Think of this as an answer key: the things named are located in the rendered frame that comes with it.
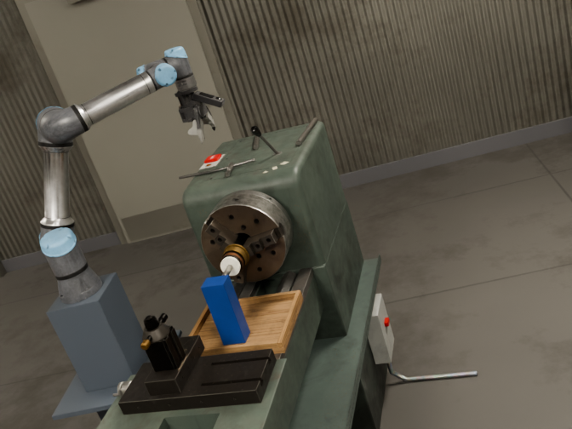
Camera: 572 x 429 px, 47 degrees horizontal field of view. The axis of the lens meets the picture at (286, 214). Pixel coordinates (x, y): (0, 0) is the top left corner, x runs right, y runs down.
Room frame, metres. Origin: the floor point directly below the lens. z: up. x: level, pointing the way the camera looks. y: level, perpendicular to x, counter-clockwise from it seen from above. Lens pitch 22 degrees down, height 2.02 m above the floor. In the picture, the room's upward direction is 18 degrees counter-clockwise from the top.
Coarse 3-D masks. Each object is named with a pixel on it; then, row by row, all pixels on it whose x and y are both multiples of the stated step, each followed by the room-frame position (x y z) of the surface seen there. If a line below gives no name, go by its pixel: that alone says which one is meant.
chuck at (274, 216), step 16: (224, 208) 2.17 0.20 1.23; (240, 208) 2.15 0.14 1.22; (256, 208) 2.14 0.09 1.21; (272, 208) 2.18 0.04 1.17; (224, 224) 2.18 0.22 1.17; (240, 224) 2.16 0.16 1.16; (256, 224) 2.14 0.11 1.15; (272, 224) 2.12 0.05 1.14; (288, 224) 2.19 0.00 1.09; (208, 240) 2.21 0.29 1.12; (240, 240) 2.26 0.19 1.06; (288, 240) 2.15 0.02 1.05; (208, 256) 2.22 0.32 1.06; (256, 256) 2.15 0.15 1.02; (272, 256) 2.13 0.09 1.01; (256, 272) 2.16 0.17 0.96; (272, 272) 2.14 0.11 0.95
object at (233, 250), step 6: (228, 246) 2.09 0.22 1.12; (234, 246) 2.08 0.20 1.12; (240, 246) 2.07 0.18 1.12; (228, 252) 2.06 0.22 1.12; (234, 252) 2.05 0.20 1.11; (240, 252) 2.05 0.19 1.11; (246, 252) 2.07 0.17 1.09; (222, 258) 2.04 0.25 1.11; (240, 258) 2.03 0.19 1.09; (246, 258) 2.06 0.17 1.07; (240, 264) 2.02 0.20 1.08; (246, 264) 2.07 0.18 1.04; (240, 270) 2.02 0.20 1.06
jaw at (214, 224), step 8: (208, 224) 2.20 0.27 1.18; (216, 224) 2.17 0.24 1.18; (208, 232) 2.16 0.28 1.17; (216, 232) 2.15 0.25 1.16; (224, 232) 2.14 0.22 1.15; (232, 232) 2.17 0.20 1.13; (216, 240) 2.13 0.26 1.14; (224, 240) 2.12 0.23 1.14; (232, 240) 2.13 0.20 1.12; (224, 248) 2.10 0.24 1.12
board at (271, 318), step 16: (240, 304) 2.10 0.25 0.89; (256, 304) 2.07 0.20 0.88; (272, 304) 2.04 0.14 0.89; (288, 304) 2.00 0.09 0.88; (208, 320) 2.07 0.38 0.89; (256, 320) 1.97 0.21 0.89; (272, 320) 1.93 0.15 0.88; (288, 320) 1.87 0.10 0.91; (208, 336) 1.96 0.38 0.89; (256, 336) 1.87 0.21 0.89; (272, 336) 1.84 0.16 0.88; (288, 336) 1.82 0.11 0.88; (208, 352) 1.84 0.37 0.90; (224, 352) 1.82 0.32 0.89
